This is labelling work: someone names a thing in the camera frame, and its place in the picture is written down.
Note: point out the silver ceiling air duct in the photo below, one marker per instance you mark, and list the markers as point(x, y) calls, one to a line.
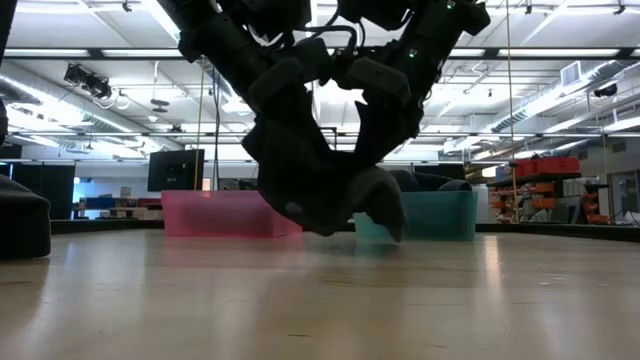
point(550, 95)

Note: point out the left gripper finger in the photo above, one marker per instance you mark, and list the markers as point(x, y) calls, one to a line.
point(285, 140)

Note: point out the teal translucent plastic bin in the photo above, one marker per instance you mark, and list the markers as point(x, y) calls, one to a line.
point(435, 217)

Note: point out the navy blue bucket hat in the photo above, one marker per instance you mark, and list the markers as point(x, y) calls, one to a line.
point(457, 186)
point(420, 181)

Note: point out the black cabinet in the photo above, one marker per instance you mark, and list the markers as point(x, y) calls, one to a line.
point(47, 192)

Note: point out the black monitor screen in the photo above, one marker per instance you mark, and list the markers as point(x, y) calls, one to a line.
point(175, 170)

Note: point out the dark grey bucket hat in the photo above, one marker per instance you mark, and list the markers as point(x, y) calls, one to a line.
point(325, 200)
point(22, 220)

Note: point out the shelf with red bins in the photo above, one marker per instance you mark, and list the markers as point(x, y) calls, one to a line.
point(542, 190)

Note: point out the yellow pole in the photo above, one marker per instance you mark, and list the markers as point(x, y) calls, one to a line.
point(513, 192)

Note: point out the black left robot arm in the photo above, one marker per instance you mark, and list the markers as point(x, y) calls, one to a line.
point(220, 40)

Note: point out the red translucent plastic bin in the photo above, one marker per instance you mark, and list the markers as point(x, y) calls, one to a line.
point(225, 215)

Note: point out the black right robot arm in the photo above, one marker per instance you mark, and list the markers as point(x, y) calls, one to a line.
point(440, 35)

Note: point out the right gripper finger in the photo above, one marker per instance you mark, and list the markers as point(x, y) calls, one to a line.
point(375, 140)

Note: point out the black ceiling device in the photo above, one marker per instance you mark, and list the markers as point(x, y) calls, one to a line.
point(90, 82)

